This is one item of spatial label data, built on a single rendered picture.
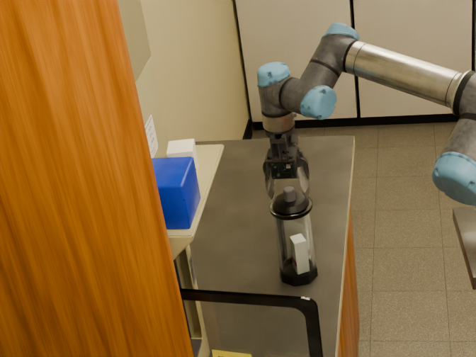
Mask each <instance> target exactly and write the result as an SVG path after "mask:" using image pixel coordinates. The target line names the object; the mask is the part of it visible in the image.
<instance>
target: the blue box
mask: <svg viewBox="0 0 476 357"><path fill-rule="evenodd" d="M152 164H153V167H154V174H155V177H156V181H157V187H158V191H159V197H160V201H161V206H162V210H163V214H164V220H165V224H166V229H167V230H176V229H190V228H191V225H192V222H193V218H194V216H195V213H196V210H197V208H198V204H199V202H200V190H199V185H198V178H197V174H196V167H195V163H194V158H193V157H168V158H152Z"/></svg>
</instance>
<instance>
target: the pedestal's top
mask: <svg viewBox="0 0 476 357"><path fill-rule="evenodd" d="M453 222H454V225H455V229H456V232H457V235H458V239H459V242H460V247H461V249H462V253H463V257H464V260H465V264H466V267H467V272H468V274H469V277H470V282H471V285H472V289H473V290H476V210H475V209H474V207H473V206H470V207H460V208H453Z"/></svg>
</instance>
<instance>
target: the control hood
mask: <svg viewBox="0 0 476 357"><path fill-rule="evenodd" d="M195 148H196V151H197V156H198V163H199V167H198V185H199V190H200V202H199V204H198V208H197V210H196V213H195V216H194V218H193V222H192V225H191V228H190V229H167V234H168V237H169V243H170V247H171V253H172V257H173V260H174V259H175V258H176V257H177V256H178V255H179V254H180V253H181V252H182V251H183V250H184V249H185V248H186V247H187V246H188V245H189V244H190V243H191V242H192V241H193V238H194V236H195V233H196V230H197V227H198V223H199V221H200V218H201V215H202V213H203V209H204V207H205V203H206V200H207V198H208V194H209V192H210V188H211V185H212V183H213V180H214V177H215V174H216V171H217V168H218V165H219V163H220V159H221V156H222V153H223V150H224V148H225V146H224V145H223V144H206V145H196V146H195Z"/></svg>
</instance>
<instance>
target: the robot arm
mask: <svg viewBox="0 0 476 357"><path fill-rule="evenodd" d="M359 39H360V37H359V34H358V33H357V32H356V31H355V30H354V29H353V28H352V27H348V26H347V25H346V24H343V23H333V24H331V25H330V26H329V28H328V30H327V31H326V33H325V34H324V35H323V36H322V38H321V40H320V43H319V45H318V47H317V49H316V50H315V52H314V54H313V56H312V58H311V60H310V62H309V63H308V65H307V67H306V68H305V70H304V72H303V74H302V76H301V77H300V79H297V78H294V77H291V76H290V72H289V67H288V66H287V65H286V64H285V63H282V62H270V63H267V64H265V65H263V66H261V67H259V69H258V71H257V81H258V84H257V87H258V88H259V98H260V104H261V116H262V122H263V128H264V130H265V134H266V136H267V137H270V145H271V147H270V148H268V152H267V153H266V158H265V160H264V163H263V172H264V174H265V184H266V190H267V192H266V193H267V194H268V196H269V197H270V199H272V200H273V194H274V191H275V189H274V186H275V184H276V181H275V179H296V178H298V179H299V180H300V185H301V189H302V192H303V193H304V195H305V197H306V198H308V195H309V192H310V172H309V164H308V161H307V159H306V157H305V156H304V155H303V153H302V151H301V152H299V151H300V148H299V147H298V146H296V145H297V144H298V135H296V134H294V132H295V119H294V117H297V114H300V115H303V116H304V117H306V118H314V119H318V120H324V119H326V118H328V117H329V116H330V115H331V114H332V113H333V112H334V109H335V103H336V93H335V91H334V90H333V88H334V86H335V84H336V82H337V80H338V79H339V77H340V75H341V73H342V72H346V73H348V74H352V75H355V76H357V77H361V78H364V79H367V80H369V81H373V82H375V83H378V84H382V85H384V86H387V87H390V88H392V89H396V90H398V91H402V92H405V93H407V94H411V95H413V96H416V97H419V98H422V99H425V100H427V101H431V102H434V103H437V104H439V105H442V106H445V107H448V108H450V109H451V110H452V113H453V115H456V116H459V119H458V121H457V123H456V125H455V127H454V129H453V131H452V133H451V135H450V137H449V138H448V141H447V143H446V145H445V147H444V148H443V151H442V152H441V155H440V156H439V157H438V158H437V160H436V162H435V167H434V168H433V171H432V175H431V176H432V180H433V182H434V184H435V185H436V187H437V188H438V189H439V190H440V191H443V192H444V194H445V195H447V196H448V197H449V198H452V199H453V200H455V201H457V202H459V203H462V204H465V205H471V206H473V207H474V209H475V210H476V72H474V71H472V70H469V71H466V72H465V73H461V72H457V71H455V70H452V69H448V68H445V67H441V66H438V65H436V64H432V63H429V62H425V61H423V60H420V59H416V58H413V57H409V56H406V55H403V54H400V53H397V52H393V51H391V50H386V49H384V48H381V47H378V46H374V45H371V44H368V43H365V42H361V41H359Z"/></svg>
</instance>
